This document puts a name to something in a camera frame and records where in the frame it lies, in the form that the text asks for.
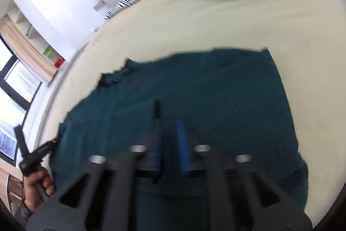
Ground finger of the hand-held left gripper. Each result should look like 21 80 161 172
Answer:
14 125 30 156
32 136 60 159

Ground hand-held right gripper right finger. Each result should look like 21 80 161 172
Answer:
175 120 313 231

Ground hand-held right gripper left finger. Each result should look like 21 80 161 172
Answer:
26 99 163 231

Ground dark green knit garment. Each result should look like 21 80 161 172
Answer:
50 48 309 231

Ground person's left forearm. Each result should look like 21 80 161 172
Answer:
13 199 37 230

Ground person's left hand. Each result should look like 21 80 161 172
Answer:
23 165 56 213

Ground wooden cabinet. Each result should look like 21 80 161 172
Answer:
0 160 24 211

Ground black framed window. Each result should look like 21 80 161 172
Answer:
0 36 43 165

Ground beige curtain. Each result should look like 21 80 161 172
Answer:
0 15 59 86

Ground bed with beige sheet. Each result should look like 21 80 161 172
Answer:
23 0 344 223

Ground zebra striped pillow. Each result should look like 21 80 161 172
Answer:
104 0 160 20

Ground white wall shelf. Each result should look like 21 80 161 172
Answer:
8 7 67 69

